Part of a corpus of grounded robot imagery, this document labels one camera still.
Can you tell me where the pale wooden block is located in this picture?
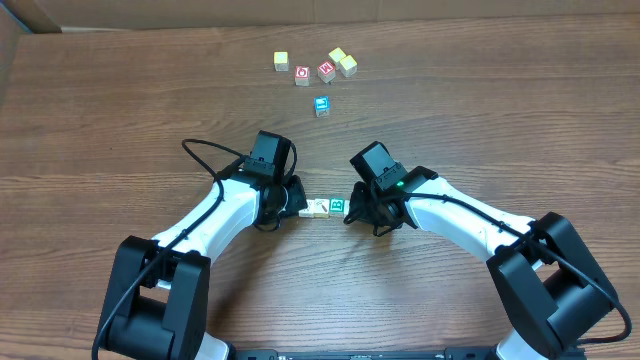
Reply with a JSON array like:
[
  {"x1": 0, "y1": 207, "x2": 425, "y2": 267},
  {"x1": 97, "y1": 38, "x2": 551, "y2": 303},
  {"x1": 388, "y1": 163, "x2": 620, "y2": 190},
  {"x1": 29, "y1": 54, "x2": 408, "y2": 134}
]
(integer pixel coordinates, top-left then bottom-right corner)
[{"x1": 298, "y1": 199, "x2": 315, "y2": 218}]

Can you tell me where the tan wooden picture block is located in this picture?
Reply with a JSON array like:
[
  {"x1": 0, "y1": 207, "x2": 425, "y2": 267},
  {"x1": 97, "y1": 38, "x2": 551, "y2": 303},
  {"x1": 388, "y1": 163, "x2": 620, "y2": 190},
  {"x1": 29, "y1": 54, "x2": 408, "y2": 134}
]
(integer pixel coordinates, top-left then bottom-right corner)
[{"x1": 313, "y1": 198, "x2": 330, "y2": 218}]

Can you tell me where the green-edged wooden number block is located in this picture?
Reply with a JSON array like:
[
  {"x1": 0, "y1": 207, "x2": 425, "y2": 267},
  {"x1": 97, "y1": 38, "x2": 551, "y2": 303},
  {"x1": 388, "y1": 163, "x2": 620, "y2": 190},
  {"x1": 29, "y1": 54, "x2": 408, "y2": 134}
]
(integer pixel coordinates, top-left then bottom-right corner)
[{"x1": 329, "y1": 198, "x2": 346, "y2": 215}]

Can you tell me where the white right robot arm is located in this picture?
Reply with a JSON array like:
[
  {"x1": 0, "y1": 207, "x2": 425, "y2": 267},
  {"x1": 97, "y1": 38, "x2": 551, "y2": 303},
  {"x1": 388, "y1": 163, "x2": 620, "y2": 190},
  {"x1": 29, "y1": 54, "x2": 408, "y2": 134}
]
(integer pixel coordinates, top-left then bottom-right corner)
[{"x1": 344, "y1": 141, "x2": 632, "y2": 359}]

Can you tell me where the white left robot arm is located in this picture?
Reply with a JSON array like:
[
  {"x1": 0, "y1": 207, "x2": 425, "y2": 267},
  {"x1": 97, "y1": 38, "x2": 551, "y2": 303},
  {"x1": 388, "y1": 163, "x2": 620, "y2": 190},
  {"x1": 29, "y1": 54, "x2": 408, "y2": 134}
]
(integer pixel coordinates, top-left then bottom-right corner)
[{"x1": 91, "y1": 131, "x2": 307, "y2": 360}]

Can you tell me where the blue wooden block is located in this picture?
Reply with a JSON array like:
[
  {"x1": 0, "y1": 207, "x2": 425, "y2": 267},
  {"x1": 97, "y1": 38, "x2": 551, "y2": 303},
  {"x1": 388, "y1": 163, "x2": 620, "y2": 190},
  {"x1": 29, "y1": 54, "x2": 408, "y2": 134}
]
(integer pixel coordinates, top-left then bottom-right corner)
[{"x1": 314, "y1": 96, "x2": 331, "y2": 117}]

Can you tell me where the red wooden block left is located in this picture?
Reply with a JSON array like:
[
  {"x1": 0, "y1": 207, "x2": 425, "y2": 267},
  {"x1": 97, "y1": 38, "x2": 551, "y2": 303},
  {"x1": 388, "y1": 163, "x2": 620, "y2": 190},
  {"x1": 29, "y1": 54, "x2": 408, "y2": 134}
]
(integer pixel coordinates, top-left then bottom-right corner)
[{"x1": 294, "y1": 66, "x2": 310, "y2": 87}]

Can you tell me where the red wooden block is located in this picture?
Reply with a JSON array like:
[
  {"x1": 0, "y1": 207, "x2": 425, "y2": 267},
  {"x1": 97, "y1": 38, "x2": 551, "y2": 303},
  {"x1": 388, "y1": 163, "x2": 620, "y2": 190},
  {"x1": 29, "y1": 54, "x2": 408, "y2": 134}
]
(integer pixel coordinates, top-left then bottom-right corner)
[
  {"x1": 294, "y1": 66, "x2": 310, "y2": 87},
  {"x1": 317, "y1": 61, "x2": 336, "y2": 84}
]

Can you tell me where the red wooden block right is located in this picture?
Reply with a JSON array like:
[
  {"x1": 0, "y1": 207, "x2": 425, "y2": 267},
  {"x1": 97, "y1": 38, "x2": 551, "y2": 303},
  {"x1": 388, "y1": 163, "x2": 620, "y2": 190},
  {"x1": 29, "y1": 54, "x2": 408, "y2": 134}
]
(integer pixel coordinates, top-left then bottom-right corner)
[{"x1": 317, "y1": 61, "x2": 336, "y2": 84}]

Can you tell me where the yellow wooden block left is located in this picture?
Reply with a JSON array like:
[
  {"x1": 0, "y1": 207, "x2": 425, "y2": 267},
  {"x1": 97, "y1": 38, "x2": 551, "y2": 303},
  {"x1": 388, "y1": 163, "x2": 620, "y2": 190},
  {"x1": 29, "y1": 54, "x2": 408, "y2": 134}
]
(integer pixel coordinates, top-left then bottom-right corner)
[{"x1": 273, "y1": 51, "x2": 289, "y2": 72}]

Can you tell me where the yellow wooden block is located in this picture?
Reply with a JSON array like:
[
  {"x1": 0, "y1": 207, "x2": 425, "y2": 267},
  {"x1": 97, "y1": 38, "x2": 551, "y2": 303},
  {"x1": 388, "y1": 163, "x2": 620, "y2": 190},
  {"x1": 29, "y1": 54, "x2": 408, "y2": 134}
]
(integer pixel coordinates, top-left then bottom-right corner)
[
  {"x1": 273, "y1": 51, "x2": 289, "y2": 72},
  {"x1": 339, "y1": 55, "x2": 358, "y2": 78},
  {"x1": 328, "y1": 47, "x2": 346, "y2": 68}
]

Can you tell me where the yellow wooden block right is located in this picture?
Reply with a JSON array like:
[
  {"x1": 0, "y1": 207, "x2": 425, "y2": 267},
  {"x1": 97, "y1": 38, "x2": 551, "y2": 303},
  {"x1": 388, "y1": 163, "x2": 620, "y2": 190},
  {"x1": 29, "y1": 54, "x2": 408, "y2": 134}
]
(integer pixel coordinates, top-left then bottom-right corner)
[{"x1": 339, "y1": 55, "x2": 358, "y2": 78}]

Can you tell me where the yellow wooden block upper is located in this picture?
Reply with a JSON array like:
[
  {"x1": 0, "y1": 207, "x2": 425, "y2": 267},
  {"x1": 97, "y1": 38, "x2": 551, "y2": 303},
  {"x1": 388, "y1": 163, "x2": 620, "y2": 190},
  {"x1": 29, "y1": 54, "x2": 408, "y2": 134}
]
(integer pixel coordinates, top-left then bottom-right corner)
[{"x1": 328, "y1": 47, "x2": 346, "y2": 68}]

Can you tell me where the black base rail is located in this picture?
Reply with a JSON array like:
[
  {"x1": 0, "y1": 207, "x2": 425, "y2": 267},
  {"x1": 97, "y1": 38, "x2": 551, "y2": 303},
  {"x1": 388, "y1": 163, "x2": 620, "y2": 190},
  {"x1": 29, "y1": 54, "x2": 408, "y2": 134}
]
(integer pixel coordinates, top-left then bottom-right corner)
[{"x1": 229, "y1": 347, "x2": 497, "y2": 360}]

